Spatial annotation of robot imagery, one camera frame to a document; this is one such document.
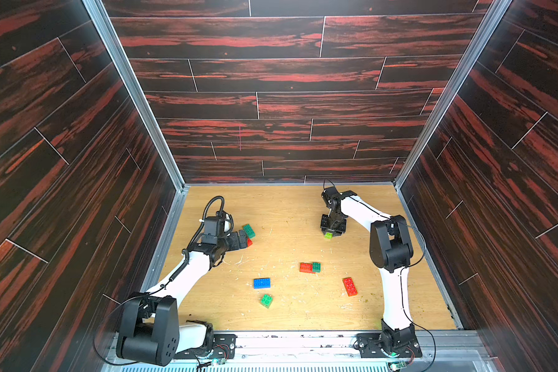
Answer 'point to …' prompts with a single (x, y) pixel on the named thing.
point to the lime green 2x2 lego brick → (329, 235)
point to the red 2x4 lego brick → (350, 287)
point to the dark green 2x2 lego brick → (316, 266)
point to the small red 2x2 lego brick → (249, 242)
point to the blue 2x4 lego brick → (262, 284)
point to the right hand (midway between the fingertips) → (331, 231)
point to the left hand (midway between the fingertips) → (238, 236)
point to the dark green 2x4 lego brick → (249, 230)
